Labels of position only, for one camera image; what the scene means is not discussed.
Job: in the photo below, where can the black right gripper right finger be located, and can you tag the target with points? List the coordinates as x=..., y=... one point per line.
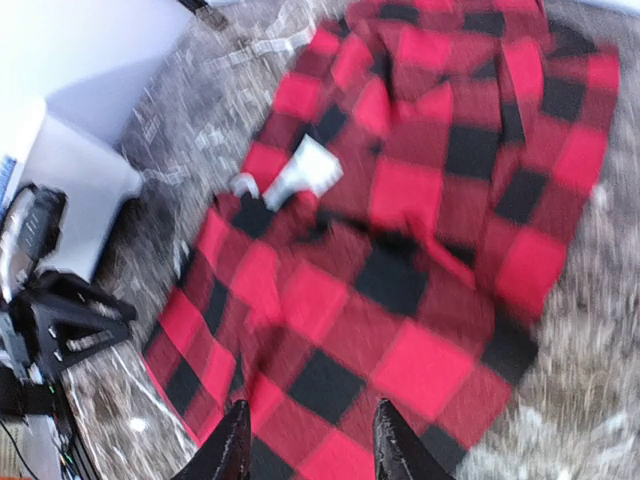
x=398, y=452

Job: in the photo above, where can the blue checked shirt in bin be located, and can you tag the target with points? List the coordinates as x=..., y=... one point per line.
x=8, y=165

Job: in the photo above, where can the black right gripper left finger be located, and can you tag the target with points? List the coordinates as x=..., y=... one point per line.
x=226, y=453

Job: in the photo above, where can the red black plaid shirt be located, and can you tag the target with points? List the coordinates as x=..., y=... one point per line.
x=392, y=236

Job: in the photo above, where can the white plastic laundry bin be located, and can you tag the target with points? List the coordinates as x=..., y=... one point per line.
x=55, y=154

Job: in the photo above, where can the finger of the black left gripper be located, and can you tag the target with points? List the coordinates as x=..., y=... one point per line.
x=68, y=320

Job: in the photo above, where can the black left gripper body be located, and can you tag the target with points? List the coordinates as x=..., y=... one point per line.
x=25, y=335

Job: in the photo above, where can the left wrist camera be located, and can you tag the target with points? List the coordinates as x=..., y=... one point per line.
x=30, y=232

